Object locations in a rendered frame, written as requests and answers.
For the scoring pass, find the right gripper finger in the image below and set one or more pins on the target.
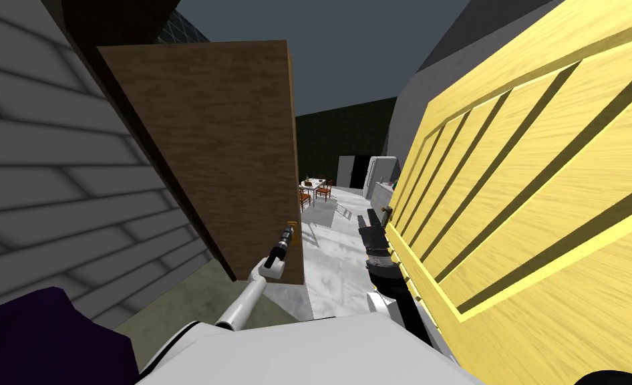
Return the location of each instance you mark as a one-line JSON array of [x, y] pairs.
[[362, 222], [375, 218]]

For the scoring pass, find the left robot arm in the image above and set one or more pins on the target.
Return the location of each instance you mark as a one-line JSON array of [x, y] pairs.
[[246, 299]]

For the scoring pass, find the orange wooden chair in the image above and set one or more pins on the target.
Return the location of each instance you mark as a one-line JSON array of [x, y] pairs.
[[303, 198], [325, 191]]

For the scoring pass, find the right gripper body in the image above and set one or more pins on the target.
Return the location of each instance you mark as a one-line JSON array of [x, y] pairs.
[[375, 241]]

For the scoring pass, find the brown wooden door leaf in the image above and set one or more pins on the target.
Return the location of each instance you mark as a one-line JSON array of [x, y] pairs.
[[214, 160]]

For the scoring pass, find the brass door knob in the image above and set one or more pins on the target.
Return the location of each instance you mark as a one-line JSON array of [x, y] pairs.
[[386, 211]]

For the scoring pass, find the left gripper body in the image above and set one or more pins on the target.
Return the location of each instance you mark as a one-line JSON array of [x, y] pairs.
[[286, 238]]

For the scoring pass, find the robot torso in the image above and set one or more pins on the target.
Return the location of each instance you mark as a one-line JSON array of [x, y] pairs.
[[305, 353]]

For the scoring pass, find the white refrigerator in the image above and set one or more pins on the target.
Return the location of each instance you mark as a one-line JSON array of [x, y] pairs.
[[380, 174]]

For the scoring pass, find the white dining table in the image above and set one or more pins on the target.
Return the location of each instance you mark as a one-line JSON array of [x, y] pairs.
[[314, 187]]

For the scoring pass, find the yellow panelled door leaf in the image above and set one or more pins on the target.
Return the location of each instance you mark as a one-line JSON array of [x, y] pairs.
[[535, 187]]

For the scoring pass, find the dark purple furniture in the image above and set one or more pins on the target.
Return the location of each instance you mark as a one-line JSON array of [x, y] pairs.
[[43, 342]]

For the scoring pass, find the grey kitchen counter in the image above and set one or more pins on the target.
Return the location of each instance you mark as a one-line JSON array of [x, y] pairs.
[[384, 195]]

